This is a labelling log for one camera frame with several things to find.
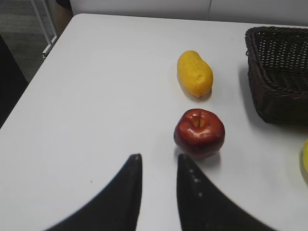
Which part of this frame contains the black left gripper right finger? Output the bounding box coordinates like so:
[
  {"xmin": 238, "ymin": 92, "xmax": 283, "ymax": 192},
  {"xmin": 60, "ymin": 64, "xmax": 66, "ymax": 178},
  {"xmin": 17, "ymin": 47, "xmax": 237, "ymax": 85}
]
[{"xmin": 177, "ymin": 154, "xmax": 273, "ymax": 231}]

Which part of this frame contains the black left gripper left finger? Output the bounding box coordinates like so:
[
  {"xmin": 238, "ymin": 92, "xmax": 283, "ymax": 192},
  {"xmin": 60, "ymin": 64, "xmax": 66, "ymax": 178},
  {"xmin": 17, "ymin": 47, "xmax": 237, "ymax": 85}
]
[{"xmin": 48, "ymin": 154, "xmax": 142, "ymax": 231}]

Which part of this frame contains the dark wicker basket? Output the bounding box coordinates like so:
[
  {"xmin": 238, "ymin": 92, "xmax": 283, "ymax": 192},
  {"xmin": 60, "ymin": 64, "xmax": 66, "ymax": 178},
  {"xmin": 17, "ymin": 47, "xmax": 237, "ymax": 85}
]
[{"xmin": 245, "ymin": 26, "xmax": 308, "ymax": 126}]

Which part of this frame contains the red apple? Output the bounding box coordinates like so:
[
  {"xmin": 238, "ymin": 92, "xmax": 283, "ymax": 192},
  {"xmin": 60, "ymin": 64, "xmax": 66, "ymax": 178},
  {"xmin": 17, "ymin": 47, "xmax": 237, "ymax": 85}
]
[{"xmin": 173, "ymin": 108, "xmax": 225, "ymax": 160}]

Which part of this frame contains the yellow lemon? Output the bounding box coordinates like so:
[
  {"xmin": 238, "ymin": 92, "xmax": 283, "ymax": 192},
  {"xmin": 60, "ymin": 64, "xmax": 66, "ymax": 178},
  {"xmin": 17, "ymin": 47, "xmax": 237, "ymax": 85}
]
[{"xmin": 300, "ymin": 140, "xmax": 308, "ymax": 184}]

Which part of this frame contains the yellow mango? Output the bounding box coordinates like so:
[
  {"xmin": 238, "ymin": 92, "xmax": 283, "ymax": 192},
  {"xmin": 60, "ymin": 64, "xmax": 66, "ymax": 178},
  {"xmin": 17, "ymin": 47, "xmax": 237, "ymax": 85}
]
[{"xmin": 177, "ymin": 51, "xmax": 214, "ymax": 98}]

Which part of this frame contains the white metal rack frame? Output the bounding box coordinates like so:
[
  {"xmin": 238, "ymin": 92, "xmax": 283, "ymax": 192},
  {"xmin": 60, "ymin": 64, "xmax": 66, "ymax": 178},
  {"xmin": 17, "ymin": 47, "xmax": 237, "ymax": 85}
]
[{"xmin": 31, "ymin": 0, "xmax": 59, "ymax": 60}]

